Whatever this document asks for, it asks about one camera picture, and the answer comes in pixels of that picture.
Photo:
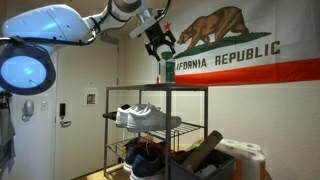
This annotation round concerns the black sandal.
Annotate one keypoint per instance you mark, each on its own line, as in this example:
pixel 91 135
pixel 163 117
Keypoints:
pixel 109 115

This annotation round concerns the brown cardboard tube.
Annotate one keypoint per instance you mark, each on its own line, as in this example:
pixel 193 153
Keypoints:
pixel 201 151

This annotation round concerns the white paper towel roll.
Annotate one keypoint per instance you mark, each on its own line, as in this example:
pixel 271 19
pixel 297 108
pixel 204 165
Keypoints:
pixel 250 146
pixel 228 146
pixel 251 165

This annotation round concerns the grey wall-mounted device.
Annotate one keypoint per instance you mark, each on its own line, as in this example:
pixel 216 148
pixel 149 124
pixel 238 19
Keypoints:
pixel 28 110

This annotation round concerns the navy blue sneaker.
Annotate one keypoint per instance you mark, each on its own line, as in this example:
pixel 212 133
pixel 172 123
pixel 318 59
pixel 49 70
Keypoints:
pixel 145 163

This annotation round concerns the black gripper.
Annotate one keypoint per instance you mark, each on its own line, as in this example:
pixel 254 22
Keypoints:
pixel 156 35

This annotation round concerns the white wall light switch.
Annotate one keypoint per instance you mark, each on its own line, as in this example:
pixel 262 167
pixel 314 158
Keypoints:
pixel 44 106

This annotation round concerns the small photo sheet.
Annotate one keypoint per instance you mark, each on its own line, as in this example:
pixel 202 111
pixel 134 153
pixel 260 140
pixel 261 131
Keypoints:
pixel 91 97

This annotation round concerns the white sneaker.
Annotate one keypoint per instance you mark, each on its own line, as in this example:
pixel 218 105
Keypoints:
pixel 123 116
pixel 151 120

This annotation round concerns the grey metal shoe rack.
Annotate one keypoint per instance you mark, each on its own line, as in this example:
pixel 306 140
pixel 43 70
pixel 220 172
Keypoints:
pixel 166 110

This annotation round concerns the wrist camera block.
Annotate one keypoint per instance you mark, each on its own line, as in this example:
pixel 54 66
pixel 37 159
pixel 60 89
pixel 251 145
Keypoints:
pixel 141 21

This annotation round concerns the California Republic flag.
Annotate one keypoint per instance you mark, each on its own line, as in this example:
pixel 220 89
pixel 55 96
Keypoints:
pixel 246 43

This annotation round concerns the white door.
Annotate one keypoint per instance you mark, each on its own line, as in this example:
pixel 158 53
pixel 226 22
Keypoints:
pixel 83 110

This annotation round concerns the round magnifier lamp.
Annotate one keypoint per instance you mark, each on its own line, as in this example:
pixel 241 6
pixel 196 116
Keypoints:
pixel 25 70

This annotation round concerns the clear bottle green cap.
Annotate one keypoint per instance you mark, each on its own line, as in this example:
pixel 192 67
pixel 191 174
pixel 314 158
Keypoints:
pixel 167 68

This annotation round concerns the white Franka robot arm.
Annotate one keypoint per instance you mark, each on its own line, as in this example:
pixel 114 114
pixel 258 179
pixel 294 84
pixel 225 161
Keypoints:
pixel 53 21

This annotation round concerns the dark grey trash bin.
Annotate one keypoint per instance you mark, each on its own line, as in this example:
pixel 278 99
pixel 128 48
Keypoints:
pixel 206 170

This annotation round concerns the grey hanging clothes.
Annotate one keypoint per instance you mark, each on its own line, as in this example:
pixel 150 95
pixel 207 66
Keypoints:
pixel 6 133

